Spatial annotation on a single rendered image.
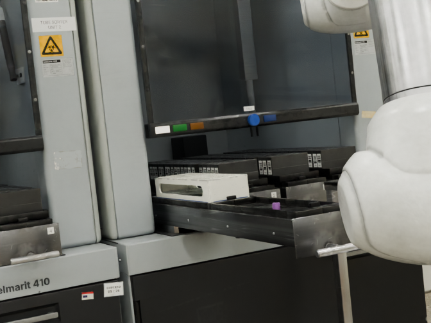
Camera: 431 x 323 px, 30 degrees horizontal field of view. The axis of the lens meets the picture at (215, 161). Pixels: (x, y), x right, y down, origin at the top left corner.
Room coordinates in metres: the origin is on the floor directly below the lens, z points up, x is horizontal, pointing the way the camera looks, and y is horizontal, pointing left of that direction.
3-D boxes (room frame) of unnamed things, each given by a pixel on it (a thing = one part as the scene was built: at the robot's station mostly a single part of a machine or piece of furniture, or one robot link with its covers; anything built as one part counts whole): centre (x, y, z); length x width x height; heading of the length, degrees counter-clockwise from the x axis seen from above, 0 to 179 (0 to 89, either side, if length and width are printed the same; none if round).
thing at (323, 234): (1.69, -0.04, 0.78); 0.73 x 0.14 x 0.09; 27
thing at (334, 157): (2.14, -0.32, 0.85); 0.12 x 0.02 x 0.06; 116
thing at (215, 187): (1.85, 0.04, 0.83); 0.30 x 0.10 x 0.06; 27
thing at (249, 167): (2.00, -0.05, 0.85); 0.12 x 0.02 x 0.06; 117
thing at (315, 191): (2.28, -0.08, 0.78); 0.73 x 0.14 x 0.09; 27
